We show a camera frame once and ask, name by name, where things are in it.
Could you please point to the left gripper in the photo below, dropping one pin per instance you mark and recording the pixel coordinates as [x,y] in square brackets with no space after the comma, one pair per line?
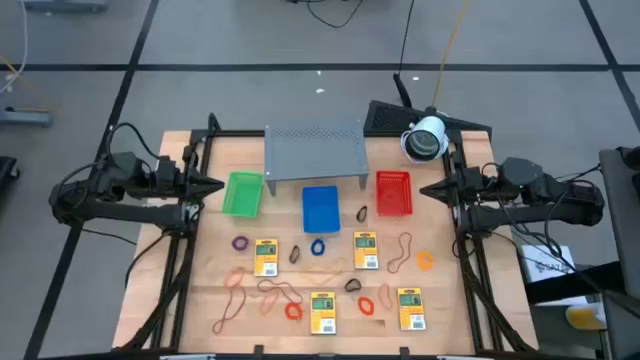
[167,177]

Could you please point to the grey perforated metal shelf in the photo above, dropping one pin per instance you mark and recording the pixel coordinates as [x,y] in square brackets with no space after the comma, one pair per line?
[315,152]

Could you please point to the yellow crayon box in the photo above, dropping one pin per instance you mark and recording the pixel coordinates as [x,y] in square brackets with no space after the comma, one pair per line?
[323,317]
[265,260]
[366,252]
[411,312]

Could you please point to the white cardboard box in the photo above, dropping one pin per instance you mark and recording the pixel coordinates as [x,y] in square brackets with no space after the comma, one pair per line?
[545,262]

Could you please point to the green plastic basket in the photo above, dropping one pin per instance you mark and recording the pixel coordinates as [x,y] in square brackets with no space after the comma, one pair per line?
[242,195]

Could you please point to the black metal beam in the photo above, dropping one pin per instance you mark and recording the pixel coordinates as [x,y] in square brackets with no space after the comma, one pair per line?
[560,287]

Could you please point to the grey cabinet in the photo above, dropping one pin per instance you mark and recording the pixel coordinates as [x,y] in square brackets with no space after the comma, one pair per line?
[622,225]

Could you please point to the blue plastic basket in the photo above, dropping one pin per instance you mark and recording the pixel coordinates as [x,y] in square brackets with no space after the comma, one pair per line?
[321,210]

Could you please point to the red plastic basket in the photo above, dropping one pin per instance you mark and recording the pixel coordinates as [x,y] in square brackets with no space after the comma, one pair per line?
[394,194]

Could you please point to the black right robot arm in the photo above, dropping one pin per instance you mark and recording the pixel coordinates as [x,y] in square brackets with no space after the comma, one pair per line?
[530,215]

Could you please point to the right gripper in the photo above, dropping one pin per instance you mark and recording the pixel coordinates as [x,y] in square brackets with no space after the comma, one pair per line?
[467,186]

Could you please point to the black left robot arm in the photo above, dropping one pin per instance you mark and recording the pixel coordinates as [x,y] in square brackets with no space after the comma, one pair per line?
[125,212]

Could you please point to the orange rubber band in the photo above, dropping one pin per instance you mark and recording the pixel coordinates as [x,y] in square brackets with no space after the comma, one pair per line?
[226,278]
[380,295]
[261,306]

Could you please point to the grey floor base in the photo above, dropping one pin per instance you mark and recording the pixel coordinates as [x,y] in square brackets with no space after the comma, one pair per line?
[65,5]
[25,118]

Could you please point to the yellow container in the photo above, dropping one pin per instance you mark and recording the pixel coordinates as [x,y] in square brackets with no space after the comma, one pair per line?
[585,318]

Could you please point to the black table clamp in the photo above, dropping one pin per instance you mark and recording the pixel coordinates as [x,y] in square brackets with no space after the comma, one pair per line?
[404,352]
[258,351]

